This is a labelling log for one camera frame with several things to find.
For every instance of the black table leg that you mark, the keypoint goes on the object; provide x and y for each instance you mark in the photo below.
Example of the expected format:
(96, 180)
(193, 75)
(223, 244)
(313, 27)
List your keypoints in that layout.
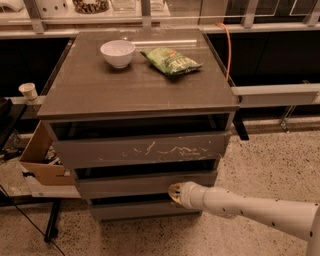
(52, 230)

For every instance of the white perforated container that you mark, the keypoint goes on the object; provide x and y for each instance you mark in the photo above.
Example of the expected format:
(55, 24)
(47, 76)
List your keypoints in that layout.
(51, 8)

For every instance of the grey drawer cabinet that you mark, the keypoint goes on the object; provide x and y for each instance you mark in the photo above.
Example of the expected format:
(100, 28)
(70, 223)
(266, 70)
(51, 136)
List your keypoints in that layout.
(90, 99)

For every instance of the grey drawer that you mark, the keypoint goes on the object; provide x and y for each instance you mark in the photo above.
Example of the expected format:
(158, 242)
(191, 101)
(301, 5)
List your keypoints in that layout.
(139, 184)
(89, 153)
(138, 210)

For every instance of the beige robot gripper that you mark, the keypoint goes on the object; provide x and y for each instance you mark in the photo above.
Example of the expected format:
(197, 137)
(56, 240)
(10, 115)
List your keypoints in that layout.
(190, 195)

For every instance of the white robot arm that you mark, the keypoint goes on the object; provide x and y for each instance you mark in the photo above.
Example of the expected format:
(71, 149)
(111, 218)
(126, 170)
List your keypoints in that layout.
(299, 219)

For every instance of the green chip bag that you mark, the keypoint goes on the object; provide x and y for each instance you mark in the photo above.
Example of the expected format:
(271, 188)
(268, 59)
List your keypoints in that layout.
(169, 61)

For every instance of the white ceramic bowl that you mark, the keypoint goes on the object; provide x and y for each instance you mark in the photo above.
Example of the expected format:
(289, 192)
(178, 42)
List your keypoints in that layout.
(118, 53)

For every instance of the grey top drawer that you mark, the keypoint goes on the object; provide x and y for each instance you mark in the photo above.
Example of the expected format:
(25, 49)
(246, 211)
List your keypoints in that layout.
(89, 153)

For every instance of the grey bottom drawer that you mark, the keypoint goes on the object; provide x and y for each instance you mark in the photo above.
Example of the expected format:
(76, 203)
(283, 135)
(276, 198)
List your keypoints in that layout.
(138, 210)

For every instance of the white paper cup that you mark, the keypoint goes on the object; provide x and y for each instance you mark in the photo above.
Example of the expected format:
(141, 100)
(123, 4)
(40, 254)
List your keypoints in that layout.
(28, 90)

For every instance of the cardboard box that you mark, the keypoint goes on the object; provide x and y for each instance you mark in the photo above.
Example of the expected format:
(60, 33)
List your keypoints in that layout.
(34, 160)

